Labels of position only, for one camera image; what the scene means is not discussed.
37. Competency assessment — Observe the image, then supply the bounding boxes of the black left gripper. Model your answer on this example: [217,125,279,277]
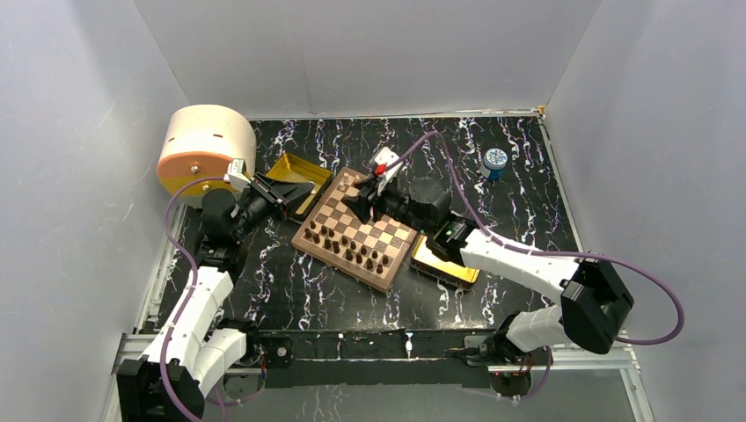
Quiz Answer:
[230,173,315,242]

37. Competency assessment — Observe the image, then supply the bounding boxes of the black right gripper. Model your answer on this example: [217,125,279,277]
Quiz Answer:
[340,175,432,237]

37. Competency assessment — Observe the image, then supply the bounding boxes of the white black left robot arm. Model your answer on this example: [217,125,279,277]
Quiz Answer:
[116,171,315,421]

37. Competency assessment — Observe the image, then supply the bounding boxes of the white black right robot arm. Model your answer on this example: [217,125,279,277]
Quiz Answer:
[341,176,634,364]

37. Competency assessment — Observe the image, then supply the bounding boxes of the wooden chess board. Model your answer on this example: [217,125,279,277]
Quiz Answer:
[292,167,418,293]

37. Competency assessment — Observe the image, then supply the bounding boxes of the dark chess pieces row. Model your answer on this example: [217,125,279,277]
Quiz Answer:
[296,219,399,278]

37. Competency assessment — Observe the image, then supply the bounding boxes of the gold tin with white pieces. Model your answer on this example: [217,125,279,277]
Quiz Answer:
[411,235,479,290]

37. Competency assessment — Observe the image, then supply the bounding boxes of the empty gold tin box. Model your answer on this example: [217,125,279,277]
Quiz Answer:
[267,153,333,223]

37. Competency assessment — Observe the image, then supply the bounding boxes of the cream orange round appliance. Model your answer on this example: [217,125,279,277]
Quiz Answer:
[156,105,257,194]

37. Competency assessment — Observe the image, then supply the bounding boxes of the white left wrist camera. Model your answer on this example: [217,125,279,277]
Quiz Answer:
[223,158,251,192]

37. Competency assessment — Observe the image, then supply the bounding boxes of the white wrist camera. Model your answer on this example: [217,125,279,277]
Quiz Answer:
[369,147,402,195]
[223,158,251,192]

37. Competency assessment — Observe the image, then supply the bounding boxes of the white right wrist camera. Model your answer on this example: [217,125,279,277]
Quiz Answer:
[369,147,402,195]

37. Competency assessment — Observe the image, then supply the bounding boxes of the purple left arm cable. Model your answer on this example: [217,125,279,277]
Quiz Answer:
[158,176,234,422]

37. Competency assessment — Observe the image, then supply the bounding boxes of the black aluminium base frame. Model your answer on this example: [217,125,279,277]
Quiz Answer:
[110,329,642,403]

